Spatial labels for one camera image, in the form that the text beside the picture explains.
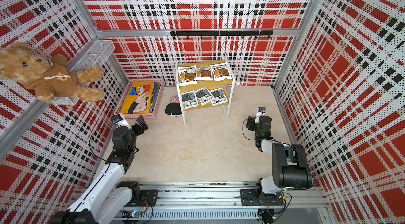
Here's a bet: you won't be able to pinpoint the grey coffee bag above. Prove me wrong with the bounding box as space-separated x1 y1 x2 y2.
180 91 199 110
195 87 214 106
211 88 228 107

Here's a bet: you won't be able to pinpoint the brown coffee bag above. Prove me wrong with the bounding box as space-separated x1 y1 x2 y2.
210 62 232 82
194 66 214 81
178 65 198 86

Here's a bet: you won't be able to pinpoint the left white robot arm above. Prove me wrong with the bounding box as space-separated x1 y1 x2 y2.
49 114 148 224

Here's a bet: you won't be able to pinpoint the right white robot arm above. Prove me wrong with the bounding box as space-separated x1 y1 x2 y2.
245 115 314 195

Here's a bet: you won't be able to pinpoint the yellow two-tier shelf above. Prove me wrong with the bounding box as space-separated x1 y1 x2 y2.
175 60 236 125

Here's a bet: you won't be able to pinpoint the yellow printed folded cloth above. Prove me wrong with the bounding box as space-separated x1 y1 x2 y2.
121 81 155 114

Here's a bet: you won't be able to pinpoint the pink plastic basket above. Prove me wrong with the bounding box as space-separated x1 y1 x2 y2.
115 78 164 120

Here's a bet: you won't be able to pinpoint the black doll with striped hat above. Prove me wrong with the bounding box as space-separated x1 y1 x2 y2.
165 96 182 117

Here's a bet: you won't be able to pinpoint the green circuit board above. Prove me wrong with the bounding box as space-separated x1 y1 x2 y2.
122 210 143 218

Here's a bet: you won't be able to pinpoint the brown teddy bear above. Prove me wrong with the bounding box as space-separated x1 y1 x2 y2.
1 42 104 103

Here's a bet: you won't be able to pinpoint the white wire mesh basket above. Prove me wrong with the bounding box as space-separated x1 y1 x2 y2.
52 39 116 106

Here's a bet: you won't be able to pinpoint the black hook rail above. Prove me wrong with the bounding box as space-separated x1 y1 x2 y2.
170 30 274 39

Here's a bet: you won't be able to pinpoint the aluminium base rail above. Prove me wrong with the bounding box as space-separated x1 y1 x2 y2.
112 182 333 224

